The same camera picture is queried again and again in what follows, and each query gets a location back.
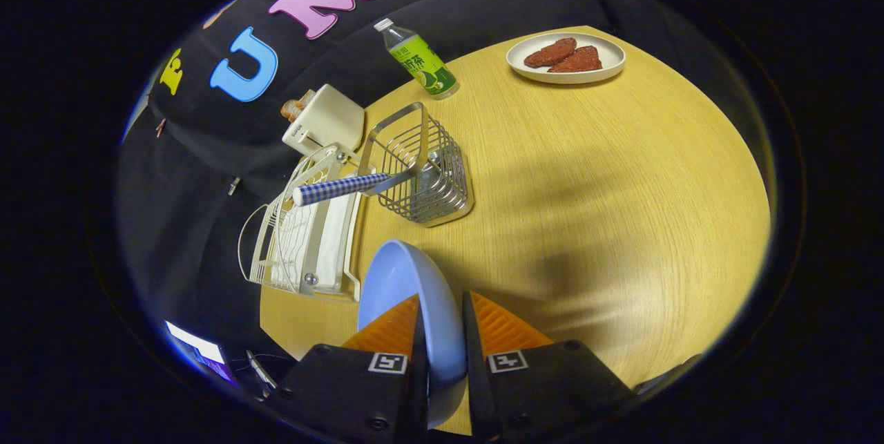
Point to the brown meat piece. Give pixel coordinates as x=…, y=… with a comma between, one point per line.
x=580, y=61
x=549, y=54

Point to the computer monitor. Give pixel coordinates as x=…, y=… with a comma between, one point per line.
x=197, y=347

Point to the white plate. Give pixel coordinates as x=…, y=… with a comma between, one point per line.
x=609, y=68

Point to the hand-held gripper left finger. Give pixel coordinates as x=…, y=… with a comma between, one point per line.
x=420, y=361

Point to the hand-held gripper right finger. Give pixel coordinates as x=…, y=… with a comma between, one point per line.
x=473, y=361

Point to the blue plate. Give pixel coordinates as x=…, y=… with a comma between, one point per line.
x=400, y=278

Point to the small white cloth clip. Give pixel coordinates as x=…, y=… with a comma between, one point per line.
x=234, y=186

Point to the white toaster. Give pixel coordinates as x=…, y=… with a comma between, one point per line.
x=331, y=119

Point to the green label drink bottle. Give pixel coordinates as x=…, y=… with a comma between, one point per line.
x=418, y=61

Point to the black backdrop cloth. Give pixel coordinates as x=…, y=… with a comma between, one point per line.
x=207, y=154

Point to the toasted bread slice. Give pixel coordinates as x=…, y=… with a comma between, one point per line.
x=291, y=110
x=306, y=96

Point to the small red cloth clip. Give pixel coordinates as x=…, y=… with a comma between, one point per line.
x=160, y=128

